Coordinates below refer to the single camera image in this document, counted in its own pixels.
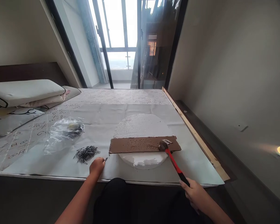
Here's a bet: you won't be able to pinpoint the person's right hand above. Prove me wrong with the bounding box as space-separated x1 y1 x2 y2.
179 178 209 208

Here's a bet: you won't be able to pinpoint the person's left hand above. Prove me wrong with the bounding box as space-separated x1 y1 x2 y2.
89 157 106 179

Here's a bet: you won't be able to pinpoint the red handled claw hammer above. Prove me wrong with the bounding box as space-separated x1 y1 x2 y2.
159 139 191 188

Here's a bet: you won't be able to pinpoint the pile of dark steel nails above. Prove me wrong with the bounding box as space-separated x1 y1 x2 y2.
73 145 101 165

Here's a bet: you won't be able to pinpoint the brown cardboard strip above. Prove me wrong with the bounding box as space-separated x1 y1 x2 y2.
109 135 182 154

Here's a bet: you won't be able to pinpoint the clear plastic bag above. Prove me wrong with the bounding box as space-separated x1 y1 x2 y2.
43 116 85 155

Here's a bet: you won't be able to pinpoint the white round foam block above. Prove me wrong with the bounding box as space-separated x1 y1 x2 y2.
113 113 175 170

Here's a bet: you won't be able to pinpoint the person's legs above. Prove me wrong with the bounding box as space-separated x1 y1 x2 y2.
93 178 215 224

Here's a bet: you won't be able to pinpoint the bed with letter print sheet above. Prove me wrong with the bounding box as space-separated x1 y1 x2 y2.
0 61 231 189

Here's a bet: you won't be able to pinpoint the pink pillow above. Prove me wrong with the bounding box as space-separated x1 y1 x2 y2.
20 92 68 108

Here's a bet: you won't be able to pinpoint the white cushion with antler print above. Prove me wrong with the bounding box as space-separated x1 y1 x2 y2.
0 106 45 137

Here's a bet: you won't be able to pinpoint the white pillow with black trim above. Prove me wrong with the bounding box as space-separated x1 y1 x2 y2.
0 79 67 108

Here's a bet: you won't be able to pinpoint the blue striped curtain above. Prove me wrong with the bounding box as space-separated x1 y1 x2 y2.
76 0 109 84

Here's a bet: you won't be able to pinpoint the black framed glass sliding door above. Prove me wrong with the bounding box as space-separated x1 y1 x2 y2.
44 0 189 90

